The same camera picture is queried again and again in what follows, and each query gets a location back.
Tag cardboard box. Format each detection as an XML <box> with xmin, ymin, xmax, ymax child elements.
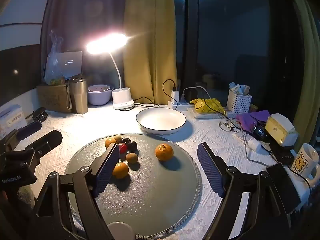
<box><xmin>37</xmin><ymin>84</ymin><xmax>73</xmax><ymax>113</ymax></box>

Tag small orange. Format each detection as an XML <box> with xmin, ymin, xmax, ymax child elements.
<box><xmin>112</xmin><ymin>162</ymin><xmax>130</xmax><ymax>179</ymax></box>
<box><xmin>104</xmin><ymin>137</ymin><xmax>117</xmax><ymax>149</ymax></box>

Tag black phone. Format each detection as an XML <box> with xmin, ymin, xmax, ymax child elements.
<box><xmin>266</xmin><ymin>162</ymin><xmax>301</xmax><ymax>213</ymax></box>

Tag yellow tissue box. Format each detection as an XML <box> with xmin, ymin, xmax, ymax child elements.
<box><xmin>265</xmin><ymin>113</ymin><xmax>298</xmax><ymax>147</ymax></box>

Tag pink-rimmed white bowl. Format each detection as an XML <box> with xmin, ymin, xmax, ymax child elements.
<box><xmin>88</xmin><ymin>84</ymin><xmax>111</xmax><ymax>93</ymax></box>

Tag white embossed tablecloth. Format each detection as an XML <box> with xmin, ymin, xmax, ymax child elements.
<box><xmin>0</xmin><ymin>100</ymin><xmax>320</xmax><ymax>240</ymax></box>

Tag dark sheer curtain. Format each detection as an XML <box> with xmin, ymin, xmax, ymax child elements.
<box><xmin>41</xmin><ymin>0</ymin><xmax>128</xmax><ymax>85</ymax></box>

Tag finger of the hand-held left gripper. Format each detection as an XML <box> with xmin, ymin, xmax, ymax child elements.
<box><xmin>15</xmin><ymin>130</ymin><xmax>63</xmax><ymax>165</ymax></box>
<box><xmin>10</xmin><ymin>120</ymin><xmax>42</xmax><ymax>143</ymax></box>

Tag lavender bowl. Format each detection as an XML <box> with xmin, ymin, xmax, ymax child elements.
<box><xmin>88</xmin><ymin>86</ymin><xmax>114</xmax><ymax>106</ymax></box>

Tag thin-framed glasses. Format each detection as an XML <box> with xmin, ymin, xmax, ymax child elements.
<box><xmin>219</xmin><ymin>121</ymin><xmax>237</xmax><ymax>132</ymax></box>

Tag white desk lamp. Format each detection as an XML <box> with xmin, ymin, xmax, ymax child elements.
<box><xmin>86</xmin><ymin>33</ymin><xmax>135</xmax><ymax>110</ymax></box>

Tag black power adapter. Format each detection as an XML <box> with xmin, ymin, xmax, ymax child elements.
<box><xmin>186</xmin><ymin>88</ymin><xmax>198</xmax><ymax>102</ymax></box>

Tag dark grey flat box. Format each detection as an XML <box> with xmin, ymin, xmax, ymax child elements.
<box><xmin>45</xmin><ymin>51</ymin><xmax>83</xmax><ymax>79</ymax></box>

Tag white adapter cable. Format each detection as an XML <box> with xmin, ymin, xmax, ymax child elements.
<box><xmin>182</xmin><ymin>86</ymin><xmax>212</xmax><ymax>101</ymax></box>

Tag black round clip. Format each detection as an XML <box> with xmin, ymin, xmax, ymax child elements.
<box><xmin>32</xmin><ymin>107</ymin><xmax>48</xmax><ymax>122</ymax></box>

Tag white flat packet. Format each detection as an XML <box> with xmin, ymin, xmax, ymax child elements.
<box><xmin>194</xmin><ymin>114</ymin><xmax>223</xmax><ymax>120</ymax></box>

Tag steel tumbler with strap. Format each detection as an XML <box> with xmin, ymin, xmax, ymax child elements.
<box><xmin>66</xmin><ymin>74</ymin><xmax>88</xmax><ymax>115</ymax></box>

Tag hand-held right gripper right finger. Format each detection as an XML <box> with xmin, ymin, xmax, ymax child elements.
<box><xmin>197</xmin><ymin>142</ymin><xmax>284</xmax><ymax>240</ymax></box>

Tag white tube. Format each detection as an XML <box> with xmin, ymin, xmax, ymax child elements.
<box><xmin>231</xmin><ymin>131</ymin><xmax>262</xmax><ymax>152</ymax></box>

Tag yellow curtain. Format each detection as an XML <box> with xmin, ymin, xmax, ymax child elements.
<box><xmin>122</xmin><ymin>0</ymin><xmax>178</xmax><ymax>105</ymax></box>

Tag thin black cable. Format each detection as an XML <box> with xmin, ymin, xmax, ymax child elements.
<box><xmin>204</xmin><ymin>99</ymin><xmax>242</xmax><ymax>131</ymax></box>

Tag white perforated basket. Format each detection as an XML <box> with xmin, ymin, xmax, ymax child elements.
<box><xmin>227</xmin><ymin>90</ymin><xmax>252</xmax><ymax>115</ymax></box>

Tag tubes in basket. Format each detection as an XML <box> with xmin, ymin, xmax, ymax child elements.
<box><xmin>229</xmin><ymin>82</ymin><xmax>251</xmax><ymax>96</ymax></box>

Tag green curtain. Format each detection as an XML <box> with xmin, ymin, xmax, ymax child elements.
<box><xmin>285</xmin><ymin>0</ymin><xmax>320</xmax><ymax>153</ymax></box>

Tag round grey glass tray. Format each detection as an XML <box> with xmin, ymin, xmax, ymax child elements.
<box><xmin>64</xmin><ymin>133</ymin><xmax>202</xmax><ymax>240</ymax></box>

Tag white power strip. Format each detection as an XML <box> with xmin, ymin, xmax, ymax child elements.
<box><xmin>167</xmin><ymin>100</ymin><xmax>193</xmax><ymax>111</ymax></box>

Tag large mandarin with stem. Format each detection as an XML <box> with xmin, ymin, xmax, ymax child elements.
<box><xmin>155</xmin><ymin>143</ymin><xmax>174</xmax><ymax>161</ymax></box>

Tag white bear mug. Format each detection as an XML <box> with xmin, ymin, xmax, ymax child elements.
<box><xmin>290</xmin><ymin>143</ymin><xmax>320</xmax><ymax>189</ymax></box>

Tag white plate with black rim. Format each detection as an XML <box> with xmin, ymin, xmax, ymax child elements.
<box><xmin>136</xmin><ymin>107</ymin><xmax>187</xmax><ymax>135</ymax></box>

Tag black rectangular box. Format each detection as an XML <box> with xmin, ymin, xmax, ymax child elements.
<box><xmin>270</xmin><ymin>144</ymin><xmax>295</xmax><ymax>165</ymax></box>

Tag dark window frame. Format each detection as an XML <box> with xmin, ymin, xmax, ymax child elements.
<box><xmin>176</xmin><ymin>0</ymin><xmax>298</xmax><ymax>105</ymax></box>

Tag purple cloth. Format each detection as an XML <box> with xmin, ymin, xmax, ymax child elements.
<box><xmin>236</xmin><ymin>110</ymin><xmax>271</xmax><ymax>133</ymax></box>

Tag yellow printed bag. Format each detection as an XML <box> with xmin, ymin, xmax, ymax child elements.
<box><xmin>190</xmin><ymin>98</ymin><xmax>227</xmax><ymax>117</ymax></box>

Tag black lamp cable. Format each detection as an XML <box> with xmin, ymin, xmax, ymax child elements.
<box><xmin>129</xmin><ymin>79</ymin><xmax>177</xmax><ymax>110</ymax></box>

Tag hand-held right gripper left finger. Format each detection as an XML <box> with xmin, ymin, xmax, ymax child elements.
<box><xmin>25</xmin><ymin>142</ymin><xmax>121</xmax><ymax>240</ymax></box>

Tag white printed carton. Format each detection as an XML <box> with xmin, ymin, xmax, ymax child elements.
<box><xmin>0</xmin><ymin>104</ymin><xmax>27</xmax><ymax>136</ymax></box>

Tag small black device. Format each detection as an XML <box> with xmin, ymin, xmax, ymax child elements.
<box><xmin>254</xmin><ymin>125</ymin><xmax>269</xmax><ymax>140</ymax></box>

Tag grey cable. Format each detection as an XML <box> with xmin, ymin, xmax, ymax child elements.
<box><xmin>240</xmin><ymin>129</ymin><xmax>271</xmax><ymax>167</ymax></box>

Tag clear plastic bag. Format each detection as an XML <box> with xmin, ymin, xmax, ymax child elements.
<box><xmin>44</xmin><ymin>30</ymin><xmax>68</xmax><ymax>85</ymax></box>

